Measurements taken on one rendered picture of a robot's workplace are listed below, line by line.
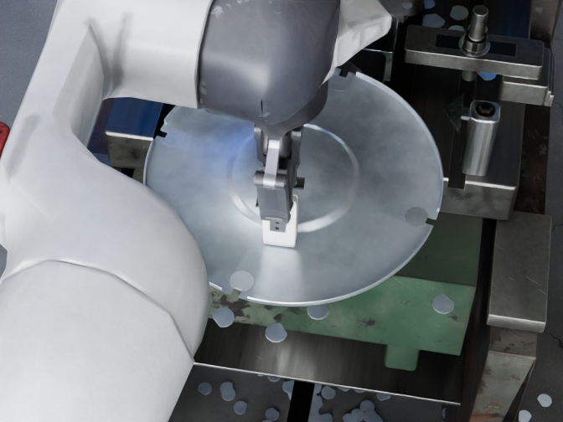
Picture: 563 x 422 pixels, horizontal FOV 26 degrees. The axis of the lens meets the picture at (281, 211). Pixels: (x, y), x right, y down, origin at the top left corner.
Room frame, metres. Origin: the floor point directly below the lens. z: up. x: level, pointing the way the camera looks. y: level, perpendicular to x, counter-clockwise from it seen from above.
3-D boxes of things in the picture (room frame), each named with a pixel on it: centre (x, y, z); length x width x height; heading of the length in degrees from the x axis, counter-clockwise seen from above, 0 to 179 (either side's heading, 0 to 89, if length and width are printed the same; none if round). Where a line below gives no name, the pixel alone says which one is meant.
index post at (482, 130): (0.80, -0.20, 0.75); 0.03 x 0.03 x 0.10; 80
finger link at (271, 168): (0.62, 0.01, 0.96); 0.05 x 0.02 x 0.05; 171
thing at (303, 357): (0.97, -0.05, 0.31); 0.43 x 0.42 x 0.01; 80
